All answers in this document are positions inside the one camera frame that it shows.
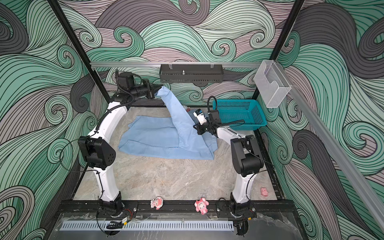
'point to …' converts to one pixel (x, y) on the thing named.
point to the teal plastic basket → (249, 110)
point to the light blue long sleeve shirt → (174, 135)
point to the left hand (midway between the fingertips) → (164, 81)
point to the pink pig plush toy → (201, 205)
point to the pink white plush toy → (157, 203)
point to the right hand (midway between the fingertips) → (195, 125)
